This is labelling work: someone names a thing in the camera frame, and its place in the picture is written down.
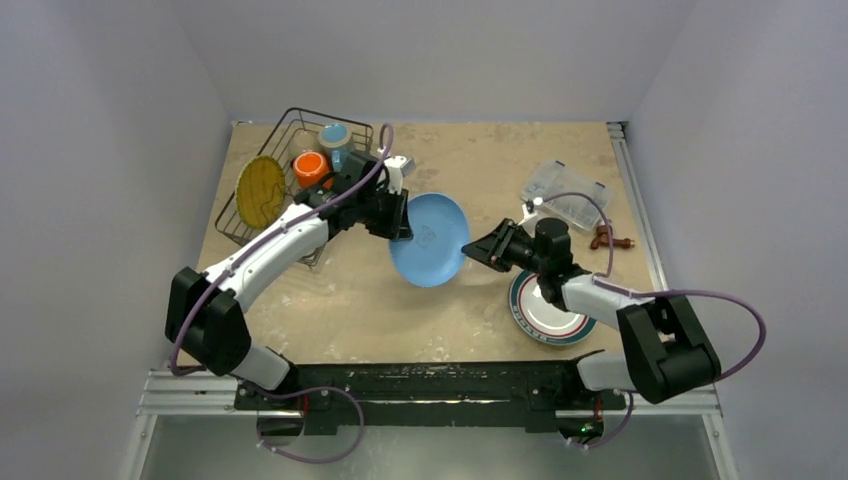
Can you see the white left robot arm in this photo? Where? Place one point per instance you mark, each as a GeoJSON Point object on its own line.
{"type": "Point", "coordinates": [206, 310]}

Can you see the red translucent cup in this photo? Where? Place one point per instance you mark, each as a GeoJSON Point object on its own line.
{"type": "Point", "coordinates": [310, 167]}

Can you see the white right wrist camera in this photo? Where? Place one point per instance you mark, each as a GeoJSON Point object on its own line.
{"type": "Point", "coordinates": [530, 214]}

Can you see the blue butterfly mug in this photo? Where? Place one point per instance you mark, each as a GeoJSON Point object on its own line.
{"type": "Point", "coordinates": [337, 141]}

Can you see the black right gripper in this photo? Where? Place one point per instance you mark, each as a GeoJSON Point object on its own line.
{"type": "Point", "coordinates": [503, 243]}

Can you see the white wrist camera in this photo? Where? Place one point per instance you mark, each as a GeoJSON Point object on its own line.
{"type": "Point", "coordinates": [530, 214]}
{"type": "Point", "coordinates": [393, 172]}

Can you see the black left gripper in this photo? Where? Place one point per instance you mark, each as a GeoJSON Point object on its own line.
{"type": "Point", "coordinates": [397, 226]}

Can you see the round woven bamboo mat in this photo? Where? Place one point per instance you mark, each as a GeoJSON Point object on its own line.
{"type": "Point", "coordinates": [259, 192]}

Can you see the blue plate with bamboo pattern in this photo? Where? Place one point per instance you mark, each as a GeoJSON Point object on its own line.
{"type": "Point", "coordinates": [433, 255]}

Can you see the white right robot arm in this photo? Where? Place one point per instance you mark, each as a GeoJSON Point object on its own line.
{"type": "Point", "coordinates": [665, 349]}

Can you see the striped rim white plate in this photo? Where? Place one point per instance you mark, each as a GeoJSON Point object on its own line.
{"type": "Point", "coordinates": [542, 321]}

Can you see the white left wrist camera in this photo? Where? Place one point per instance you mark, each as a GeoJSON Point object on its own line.
{"type": "Point", "coordinates": [393, 172]}

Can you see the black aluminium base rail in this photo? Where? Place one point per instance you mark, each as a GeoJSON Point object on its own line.
{"type": "Point", "coordinates": [536, 396]}

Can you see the clear plastic screw box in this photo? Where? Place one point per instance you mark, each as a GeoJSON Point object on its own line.
{"type": "Point", "coordinates": [554, 177]}

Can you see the brown pipe fitting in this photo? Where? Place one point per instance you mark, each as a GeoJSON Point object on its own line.
{"type": "Point", "coordinates": [603, 239]}

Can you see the black wire dish rack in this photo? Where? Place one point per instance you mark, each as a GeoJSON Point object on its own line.
{"type": "Point", "coordinates": [227, 221]}

